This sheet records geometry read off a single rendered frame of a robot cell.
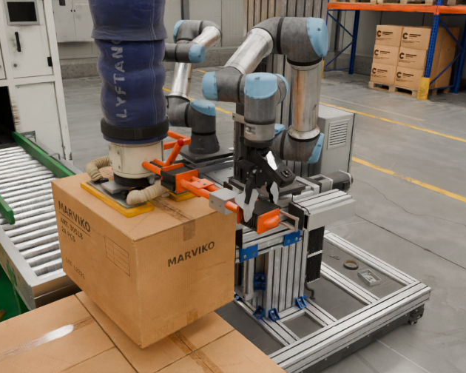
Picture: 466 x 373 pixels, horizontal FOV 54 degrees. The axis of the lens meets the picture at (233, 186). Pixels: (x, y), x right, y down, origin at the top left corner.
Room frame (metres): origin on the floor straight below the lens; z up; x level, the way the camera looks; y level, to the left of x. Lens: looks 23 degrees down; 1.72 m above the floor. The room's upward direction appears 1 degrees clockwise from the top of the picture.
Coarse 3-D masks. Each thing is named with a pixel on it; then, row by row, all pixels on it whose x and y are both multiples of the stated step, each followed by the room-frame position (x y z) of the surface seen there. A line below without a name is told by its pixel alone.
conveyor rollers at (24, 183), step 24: (0, 168) 3.12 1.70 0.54; (24, 168) 3.14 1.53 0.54; (0, 192) 2.70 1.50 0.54; (24, 192) 2.71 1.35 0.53; (48, 192) 2.71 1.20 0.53; (0, 216) 2.36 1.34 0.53; (24, 216) 2.36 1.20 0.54; (48, 216) 2.36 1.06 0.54; (24, 240) 2.10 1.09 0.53; (48, 240) 2.09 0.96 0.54; (48, 264) 1.84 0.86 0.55
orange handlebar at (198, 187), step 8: (176, 136) 1.76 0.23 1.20; (184, 136) 1.74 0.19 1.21; (168, 144) 1.64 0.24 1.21; (184, 144) 1.69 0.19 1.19; (152, 168) 1.38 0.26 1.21; (160, 168) 1.37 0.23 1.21; (192, 176) 1.31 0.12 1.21; (184, 184) 1.26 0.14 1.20; (192, 184) 1.23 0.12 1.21; (200, 184) 1.23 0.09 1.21; (208, 184) 1.23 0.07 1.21; (192, 192) 1.23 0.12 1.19; (200, 192) 1.20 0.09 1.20; (208, 192) 1.18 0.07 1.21; (232, 208) 1.10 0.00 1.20; (264, 224) 1.02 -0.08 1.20; (272, 224) 1.02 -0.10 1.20
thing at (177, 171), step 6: (162, 168) 1.32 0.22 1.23; (168, 168) 1.34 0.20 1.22; (174, 168) 1.35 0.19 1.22; (180, 168) 1.36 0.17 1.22; (186, 168) 1.36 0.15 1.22; (192, 168) 1.34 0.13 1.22; (162, 174) 1.31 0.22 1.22; (168, 174) 1.28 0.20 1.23; (174, 174) 1.30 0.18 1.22; (180, 174) 1.28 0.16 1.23; (186, 174) 1.29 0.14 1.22; (192, 174) 1.31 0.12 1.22; (162, 180) 1.32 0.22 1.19; (168, 180) 1.30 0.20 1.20; (174, 180) 1.27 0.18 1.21; (180, 180) 1.28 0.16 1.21; (186, 180) 1.29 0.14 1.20; (168, 186) 1.29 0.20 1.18; (174, 186) 1.27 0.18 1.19; (180, 186) 1.28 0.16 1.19
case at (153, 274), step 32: (64, 192) 1.50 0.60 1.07; (64, 224) 1.53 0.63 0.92; (96, 224) 1.33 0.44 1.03; (128, 224) 1.24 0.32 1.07; (160, 224) 1.25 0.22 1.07; (192, 224) 1.29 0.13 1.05; (224, 224) 1.38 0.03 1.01; (64, 256) 1.56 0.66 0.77; (96, 256) 1.34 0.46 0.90; (128, 256) 1.18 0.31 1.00; (160, 256) 1.20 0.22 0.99; (192, 256) 1.29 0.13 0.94; (224, 256) 1.38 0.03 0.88; (96, 288) 1.36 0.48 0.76; (128, 288) 1.19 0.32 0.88; (160, 288) 1.20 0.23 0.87; (192, 288) 1.29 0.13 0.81; (224, 288) 1.38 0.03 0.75; (128, 320) 1.20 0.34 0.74; (160, 320) 1.20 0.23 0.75; (192, 320) 1.28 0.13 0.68
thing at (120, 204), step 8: (104, 176) 1.60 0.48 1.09; (80, 184) 1.53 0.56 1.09; (88, 184) 1.51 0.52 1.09; (96, 184) 1.50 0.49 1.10; (96, 192) 1.44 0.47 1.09; (104, 192) 1.43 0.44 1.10; (120, 192) 1.43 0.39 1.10; (128, 192) 1.39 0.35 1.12; (104, 200) 1.40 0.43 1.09; (112, 200) 1.38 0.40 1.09; (120, 200) 1.37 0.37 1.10; (120, 208) 1.32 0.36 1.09; (128, 208) 1.32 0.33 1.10; (136, 208) 1.32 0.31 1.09; (144, 208) 1.33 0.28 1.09; (152, 208) 1.35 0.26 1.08; (128, 216) 1.29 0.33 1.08
